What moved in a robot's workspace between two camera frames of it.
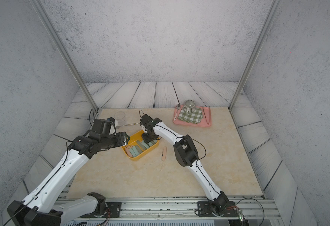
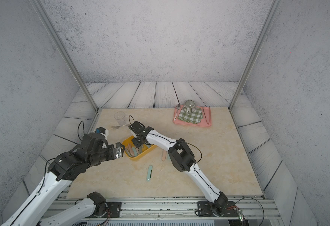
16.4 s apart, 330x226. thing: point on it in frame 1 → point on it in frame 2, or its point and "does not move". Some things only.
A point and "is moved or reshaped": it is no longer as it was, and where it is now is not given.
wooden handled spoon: x=133 y=124 → x=116 y=127
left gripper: x=122 y=140 → x=114 y=155
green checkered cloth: x=194 y=117 does not move
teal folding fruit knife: x=151 y=143 is moved or reshaped
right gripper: x=145 y=140 → x=135 y=143
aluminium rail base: x=250 y=209 does not move
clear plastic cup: x=120 y=116 does not move
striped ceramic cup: x=189 y=106 does not move
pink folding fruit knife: x=164 y=154 does not move
